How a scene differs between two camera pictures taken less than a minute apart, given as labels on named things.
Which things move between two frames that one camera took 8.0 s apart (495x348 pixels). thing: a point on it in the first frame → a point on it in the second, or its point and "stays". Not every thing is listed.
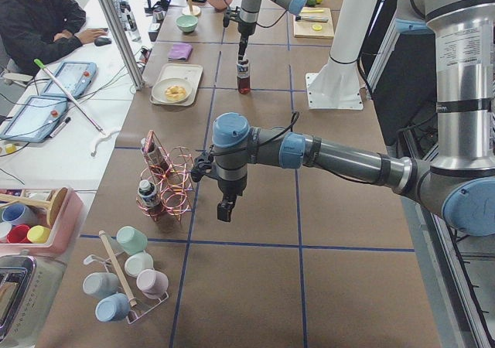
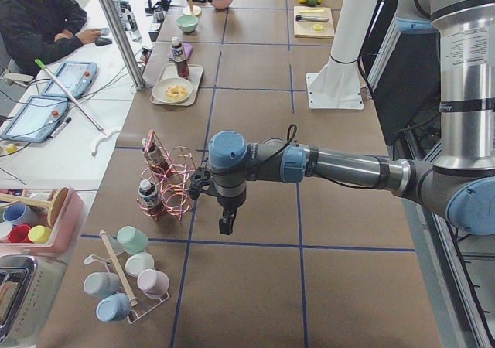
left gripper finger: [223, 212] → [224, 226]
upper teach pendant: [75, 77] stays
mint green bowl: [188, 23] stays
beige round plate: [172, 90] stays
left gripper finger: [230, 206] → [227, 223]
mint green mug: [131, 240] stays
